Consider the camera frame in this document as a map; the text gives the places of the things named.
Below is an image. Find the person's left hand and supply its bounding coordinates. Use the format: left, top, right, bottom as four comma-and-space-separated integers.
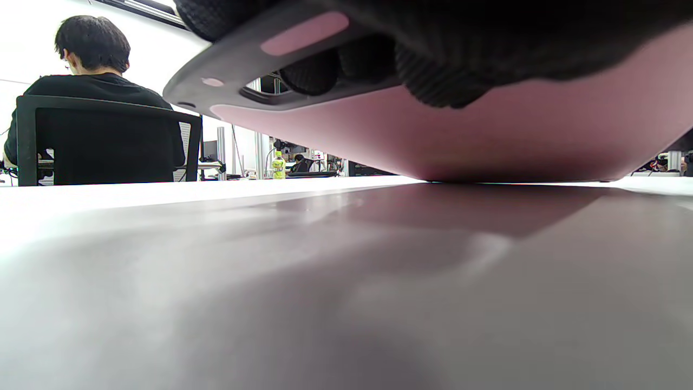
173, 0, 693, 108

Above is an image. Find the pink cutting board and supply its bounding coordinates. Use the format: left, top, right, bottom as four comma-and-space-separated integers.
162, 0, 693, 184

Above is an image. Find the black office chair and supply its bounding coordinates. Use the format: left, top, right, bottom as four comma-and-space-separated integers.
15, 95, 202, 186

